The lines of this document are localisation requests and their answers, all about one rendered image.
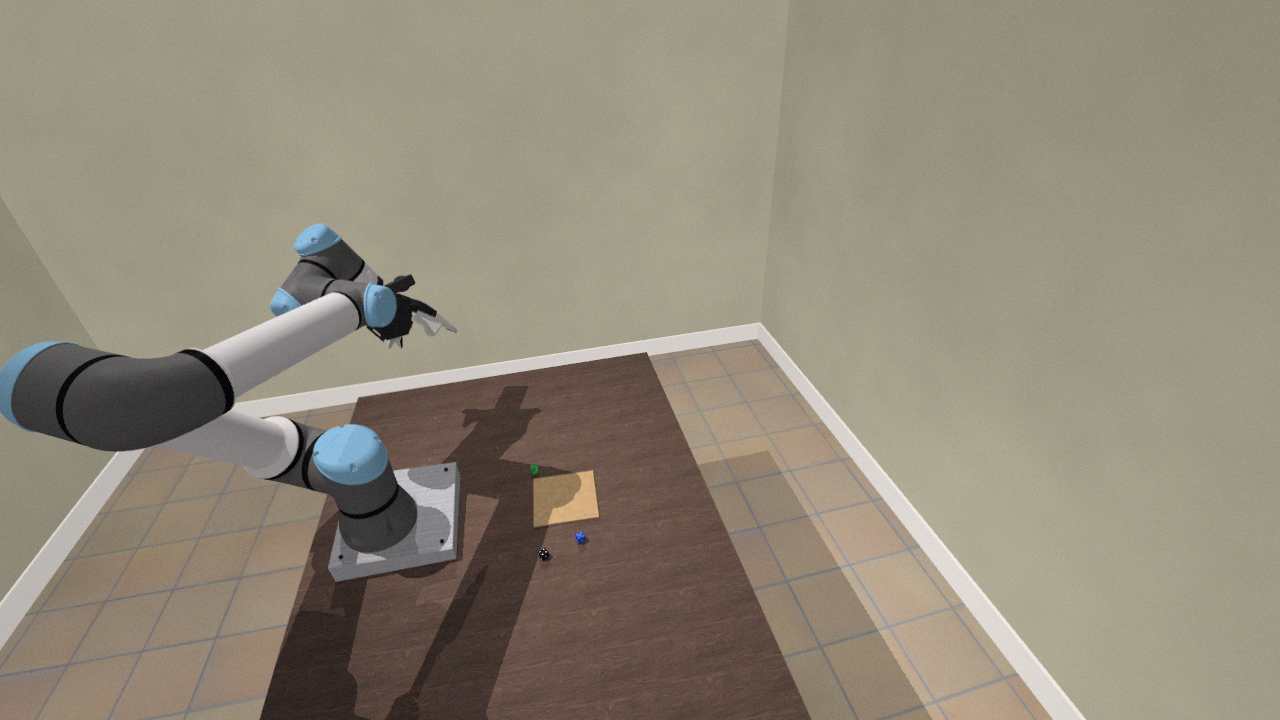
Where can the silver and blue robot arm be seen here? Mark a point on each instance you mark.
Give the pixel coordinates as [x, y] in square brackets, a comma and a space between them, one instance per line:
[112, 402]

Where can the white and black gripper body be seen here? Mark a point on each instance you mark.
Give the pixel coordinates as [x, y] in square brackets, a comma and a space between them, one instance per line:
[401, 324]

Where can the tan flat mat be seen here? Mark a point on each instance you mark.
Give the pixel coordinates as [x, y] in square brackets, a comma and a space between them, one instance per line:
[564, 498]

